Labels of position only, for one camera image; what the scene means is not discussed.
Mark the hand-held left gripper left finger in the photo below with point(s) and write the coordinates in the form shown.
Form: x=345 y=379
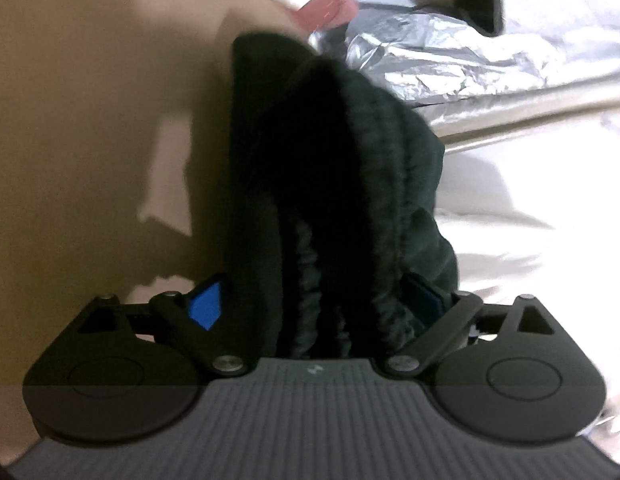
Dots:
x=206 y=305

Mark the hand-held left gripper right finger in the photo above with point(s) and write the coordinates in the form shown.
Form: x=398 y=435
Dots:
x=425 y=296

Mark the black pants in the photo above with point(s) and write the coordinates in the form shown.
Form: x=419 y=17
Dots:
x=315 y=185

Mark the silver foil sheet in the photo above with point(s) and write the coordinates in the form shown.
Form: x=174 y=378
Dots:
x=464 y=55

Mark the window frame rail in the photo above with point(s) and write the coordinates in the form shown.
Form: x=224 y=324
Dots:
x=539 y=110

